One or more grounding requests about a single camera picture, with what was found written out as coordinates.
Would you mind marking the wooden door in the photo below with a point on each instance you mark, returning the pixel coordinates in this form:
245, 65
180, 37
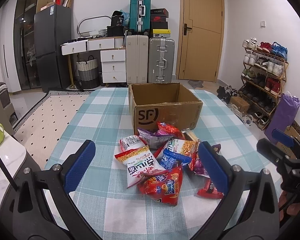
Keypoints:
201, 32

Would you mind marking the beige dotted rug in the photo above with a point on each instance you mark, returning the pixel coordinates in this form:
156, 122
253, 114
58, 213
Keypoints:
43, 125

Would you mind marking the dark glass cabinet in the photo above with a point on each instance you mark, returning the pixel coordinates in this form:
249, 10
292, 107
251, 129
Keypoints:
24, 49

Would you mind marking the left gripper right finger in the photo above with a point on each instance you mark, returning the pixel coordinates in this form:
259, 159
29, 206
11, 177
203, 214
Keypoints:
248, 209

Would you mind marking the wooden shoe rack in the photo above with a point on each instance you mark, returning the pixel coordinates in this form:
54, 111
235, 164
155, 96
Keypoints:
264, 76

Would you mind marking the beige suitcase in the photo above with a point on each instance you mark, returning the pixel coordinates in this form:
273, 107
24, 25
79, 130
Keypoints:
136, 59

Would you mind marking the blue cookie snack bag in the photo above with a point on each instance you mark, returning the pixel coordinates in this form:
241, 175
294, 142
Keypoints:
171, 159

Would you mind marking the white drawer desk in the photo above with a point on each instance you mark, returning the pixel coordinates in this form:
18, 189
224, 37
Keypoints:
111, 54

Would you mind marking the woven laundry basket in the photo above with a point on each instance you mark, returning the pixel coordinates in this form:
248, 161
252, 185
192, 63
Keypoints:
88, 73

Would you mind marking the purple snack bag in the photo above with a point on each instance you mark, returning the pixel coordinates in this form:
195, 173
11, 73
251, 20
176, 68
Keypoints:
154, 140

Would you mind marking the person's right hand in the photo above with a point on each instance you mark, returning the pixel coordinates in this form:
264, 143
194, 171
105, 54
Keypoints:
292, 210

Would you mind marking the small cardboard box on floor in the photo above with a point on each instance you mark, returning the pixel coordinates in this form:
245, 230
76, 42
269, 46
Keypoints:
240, 103

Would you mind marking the purple gift bag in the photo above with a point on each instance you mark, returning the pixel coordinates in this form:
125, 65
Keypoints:
284, 115

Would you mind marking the brown SF cardboard box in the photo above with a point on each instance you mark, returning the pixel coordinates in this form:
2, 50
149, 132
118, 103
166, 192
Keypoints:
172, 103

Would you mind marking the stacked shoe boxes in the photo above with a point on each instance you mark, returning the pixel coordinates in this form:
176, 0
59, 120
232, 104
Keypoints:
159, 24

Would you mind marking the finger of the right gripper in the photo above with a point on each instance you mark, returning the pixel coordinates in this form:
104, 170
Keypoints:
281, 137

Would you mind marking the black refrigerator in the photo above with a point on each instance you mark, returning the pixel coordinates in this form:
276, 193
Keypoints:
52, 28

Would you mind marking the silver suitcase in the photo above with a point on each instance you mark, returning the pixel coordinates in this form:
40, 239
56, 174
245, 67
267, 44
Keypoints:
160, 60

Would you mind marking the teal checkered tablecloth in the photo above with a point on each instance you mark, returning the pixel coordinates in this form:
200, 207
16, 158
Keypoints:
117, 212

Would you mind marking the teal suitcase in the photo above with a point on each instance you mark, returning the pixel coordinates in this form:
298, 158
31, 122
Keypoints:
140, 16

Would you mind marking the red chip snack bag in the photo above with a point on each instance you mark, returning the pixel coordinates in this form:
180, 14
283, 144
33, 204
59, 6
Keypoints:
164, 188

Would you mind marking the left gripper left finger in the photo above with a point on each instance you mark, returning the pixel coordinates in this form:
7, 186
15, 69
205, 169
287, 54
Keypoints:
38, 205

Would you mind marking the small white red snack packet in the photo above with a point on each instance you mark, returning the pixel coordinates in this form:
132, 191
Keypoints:
131, 142

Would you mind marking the white orange noodle snack bag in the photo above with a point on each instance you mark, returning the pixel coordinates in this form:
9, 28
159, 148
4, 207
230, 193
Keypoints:
140, 164

